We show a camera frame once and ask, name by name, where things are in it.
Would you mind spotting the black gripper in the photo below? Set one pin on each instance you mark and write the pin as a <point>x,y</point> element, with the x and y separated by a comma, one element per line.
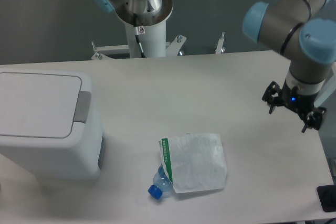
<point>300,104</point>

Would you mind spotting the white push-top trash can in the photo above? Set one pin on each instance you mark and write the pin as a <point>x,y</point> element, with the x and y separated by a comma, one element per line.
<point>50,123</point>

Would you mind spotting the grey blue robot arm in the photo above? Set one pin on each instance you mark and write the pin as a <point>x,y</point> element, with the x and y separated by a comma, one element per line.
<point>288,27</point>

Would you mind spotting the black device at table edge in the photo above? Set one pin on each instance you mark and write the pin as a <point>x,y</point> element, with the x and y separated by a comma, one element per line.
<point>326,195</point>

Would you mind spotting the white green paper bag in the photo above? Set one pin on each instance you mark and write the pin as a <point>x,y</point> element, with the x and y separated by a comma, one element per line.
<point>194,162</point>

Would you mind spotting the crushed blue-capped plastic bottle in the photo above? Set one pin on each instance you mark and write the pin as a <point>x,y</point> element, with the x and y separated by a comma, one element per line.
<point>161,184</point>

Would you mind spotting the white frame at right edge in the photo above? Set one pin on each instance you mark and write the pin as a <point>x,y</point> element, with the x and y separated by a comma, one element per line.
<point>327,89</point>

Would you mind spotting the white pedestal base frame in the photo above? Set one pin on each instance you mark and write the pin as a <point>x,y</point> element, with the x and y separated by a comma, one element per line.
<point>140,49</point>

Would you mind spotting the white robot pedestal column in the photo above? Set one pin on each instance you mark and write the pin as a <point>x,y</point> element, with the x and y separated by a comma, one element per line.
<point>152,40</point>

